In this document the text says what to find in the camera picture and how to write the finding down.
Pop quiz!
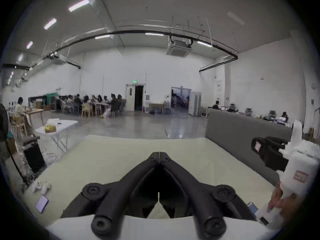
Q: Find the wooden table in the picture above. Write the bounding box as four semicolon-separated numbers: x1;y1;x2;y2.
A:
24;108;46;127

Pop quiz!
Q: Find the row of desks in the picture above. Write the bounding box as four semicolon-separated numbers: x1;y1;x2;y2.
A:
202;103;293;128

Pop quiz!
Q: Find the small pale table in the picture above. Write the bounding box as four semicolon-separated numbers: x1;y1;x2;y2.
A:
149;102;165;115

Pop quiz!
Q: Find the grey padded headboard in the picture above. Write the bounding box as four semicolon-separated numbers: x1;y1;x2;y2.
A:
205;108;293;186

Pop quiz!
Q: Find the phone with blue case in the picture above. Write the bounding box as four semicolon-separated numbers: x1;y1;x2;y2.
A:
246;201;258;220

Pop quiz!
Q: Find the white cabinet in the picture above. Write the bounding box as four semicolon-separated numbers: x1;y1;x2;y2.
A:
188;91;202;117

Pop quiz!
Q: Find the black standing fan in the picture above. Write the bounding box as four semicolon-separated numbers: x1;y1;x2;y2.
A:
0;103;12;167

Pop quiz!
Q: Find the white folding table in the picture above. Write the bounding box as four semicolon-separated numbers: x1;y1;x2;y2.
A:
34;118;79;156

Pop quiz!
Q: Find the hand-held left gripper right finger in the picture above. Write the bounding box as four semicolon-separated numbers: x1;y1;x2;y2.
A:
159;152;256;238

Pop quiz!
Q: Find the person's right hand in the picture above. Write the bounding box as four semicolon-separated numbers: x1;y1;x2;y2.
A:
268;181;300;225

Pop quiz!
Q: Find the black office chair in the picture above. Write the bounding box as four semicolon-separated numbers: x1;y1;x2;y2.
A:
21;136;47;173

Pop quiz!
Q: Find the phone with purple screen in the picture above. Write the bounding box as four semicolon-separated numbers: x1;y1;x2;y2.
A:
35;195;49;214

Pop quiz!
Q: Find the group of people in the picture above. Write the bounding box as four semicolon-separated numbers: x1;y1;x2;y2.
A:
59;93;127;119

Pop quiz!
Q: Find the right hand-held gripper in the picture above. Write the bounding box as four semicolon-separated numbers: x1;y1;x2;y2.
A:
251;120;320;231

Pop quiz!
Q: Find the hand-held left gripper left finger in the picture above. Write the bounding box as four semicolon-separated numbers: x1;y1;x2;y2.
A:
61;152;160;238

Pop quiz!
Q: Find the white hand controller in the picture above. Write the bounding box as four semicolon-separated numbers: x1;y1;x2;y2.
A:
32;181;52;195

